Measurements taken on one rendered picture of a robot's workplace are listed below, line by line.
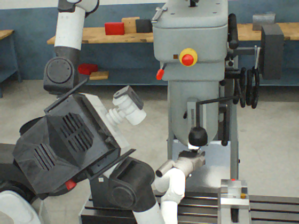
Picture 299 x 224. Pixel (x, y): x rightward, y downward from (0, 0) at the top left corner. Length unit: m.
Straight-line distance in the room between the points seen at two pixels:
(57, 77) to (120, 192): 0.42
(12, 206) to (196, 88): 0.79
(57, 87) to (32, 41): 5.36
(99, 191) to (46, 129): 0.79
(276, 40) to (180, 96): 0.50
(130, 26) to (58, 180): 4.41
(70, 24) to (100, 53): 4.89
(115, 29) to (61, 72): 4.20
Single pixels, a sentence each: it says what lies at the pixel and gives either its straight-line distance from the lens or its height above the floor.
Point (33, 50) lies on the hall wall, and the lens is 6.67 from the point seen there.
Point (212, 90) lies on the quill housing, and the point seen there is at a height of 1.58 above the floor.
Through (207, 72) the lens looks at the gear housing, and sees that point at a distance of 1.45.
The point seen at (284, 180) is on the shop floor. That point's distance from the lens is 3.81.
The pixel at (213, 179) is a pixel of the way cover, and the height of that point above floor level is 0.92.
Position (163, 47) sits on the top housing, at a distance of 1.34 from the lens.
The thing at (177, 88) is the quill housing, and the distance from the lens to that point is 1.53.
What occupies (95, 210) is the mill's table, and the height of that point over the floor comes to 0.94.
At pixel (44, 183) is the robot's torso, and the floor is 1.48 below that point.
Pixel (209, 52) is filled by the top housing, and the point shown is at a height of 1.77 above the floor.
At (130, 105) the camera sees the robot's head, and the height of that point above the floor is 1.63.
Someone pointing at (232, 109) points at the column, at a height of 1.29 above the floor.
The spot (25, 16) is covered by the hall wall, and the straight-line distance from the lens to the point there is 6.57.
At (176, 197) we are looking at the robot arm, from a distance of 1.53.
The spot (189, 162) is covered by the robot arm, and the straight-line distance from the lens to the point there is 1.64.
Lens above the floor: 2.16
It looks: 25 degrees down
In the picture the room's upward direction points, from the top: 4 degrees counter-clockwise
